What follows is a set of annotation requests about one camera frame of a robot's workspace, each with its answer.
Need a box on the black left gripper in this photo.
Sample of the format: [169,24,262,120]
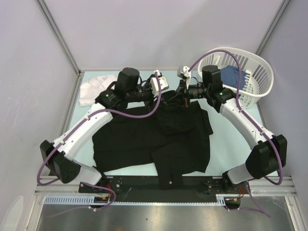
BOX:
[126,75,166,111]

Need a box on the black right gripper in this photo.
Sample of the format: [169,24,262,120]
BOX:
[167,79,210,108]

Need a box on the black long sleeve shirt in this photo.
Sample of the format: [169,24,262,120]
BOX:
[92,90,213,190]

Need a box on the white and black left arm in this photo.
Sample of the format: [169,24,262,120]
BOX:
[40,67,169,193]

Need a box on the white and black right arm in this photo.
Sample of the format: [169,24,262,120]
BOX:
[176,65,287,193]

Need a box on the blue crumpled shirt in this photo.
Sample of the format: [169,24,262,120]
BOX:
[220,65,247,90]

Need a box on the folded white shirt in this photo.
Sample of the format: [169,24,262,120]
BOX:
[79,75,117,107]

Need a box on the white plastic laundry basket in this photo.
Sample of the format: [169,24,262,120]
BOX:
[197,47,274,108]

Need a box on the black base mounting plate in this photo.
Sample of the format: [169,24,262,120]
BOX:
[78,176,248,208]

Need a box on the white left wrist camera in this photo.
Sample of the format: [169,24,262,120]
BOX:
[150,70,169,97]

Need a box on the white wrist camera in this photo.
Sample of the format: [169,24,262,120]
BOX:
[177,66,192,85]
[150,70,169,97]

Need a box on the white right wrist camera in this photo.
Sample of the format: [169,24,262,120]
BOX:
[177,66,192,85]

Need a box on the aluminium frame rail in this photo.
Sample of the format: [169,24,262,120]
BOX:
[34,177,297,196]

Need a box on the white slotted cable duct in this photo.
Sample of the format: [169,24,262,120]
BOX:
[44,195,239,206]

